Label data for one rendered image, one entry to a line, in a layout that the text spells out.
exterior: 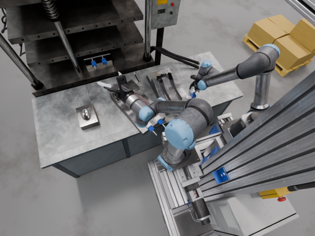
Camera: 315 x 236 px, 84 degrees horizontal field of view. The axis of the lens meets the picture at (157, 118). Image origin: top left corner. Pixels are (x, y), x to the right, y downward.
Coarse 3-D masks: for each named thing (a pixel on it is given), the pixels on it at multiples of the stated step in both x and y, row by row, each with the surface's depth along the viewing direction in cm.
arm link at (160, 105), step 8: (152, 104) 105; (160, 104) 99; (168, 104) 93; (176, 104) 87; (184, 104) 82; (192, 104) 72; (200, 104) 70; (208, 104) 72; (160, 112) 103; (168, 112) 94; (176, 112) 88; (208, 112) 69
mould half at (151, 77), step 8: (160, 72) 186; (168, 72) 187; (152, 80) 171; (168, 80) 173; (176, 80) 175; (152, 88) 181; (160, 88) 170; (168, 88) 172; (176, 88) 174; (160, 96) 168; (176, 96) 169; (184, 96) 169
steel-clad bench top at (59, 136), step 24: (144, 72) 192; (192, 72) 197; (48, 96) 169; (72, 96) 171; (96, 96) 173; (216, 96) 183; (48, 120) 157; (72, 120) 159; (120, 120) 162; (168, 120) 166; (48, 144) 147; (72, 144) 148; (96, 144) 150
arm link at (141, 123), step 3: (150, 108) 104; (153, 111) 104; (153, 114) 104; (135, 117) 99; (153, 117) 106; (135, 120) 105; (138, 120) 99; (141, 120) 98; (138, 123) 102; (141, 123) 101; (144, 123) 102; (147, 123) 105; (141, 126) 105; (144, 126) 106
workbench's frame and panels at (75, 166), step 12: (240, 96) 187; (216, 108) 203; (156, 132) 189; (108, 144) 152; (120, 144) 177; (132, 144) 191; (144, 144) 207; (156, 144) 226; (84, 156) 166; (96, 156) 178; (108, 156) 192; (120, 156) 209; (60, 168) 166; (72, 168) 179; (84, 168) 193; (96, 168) 209
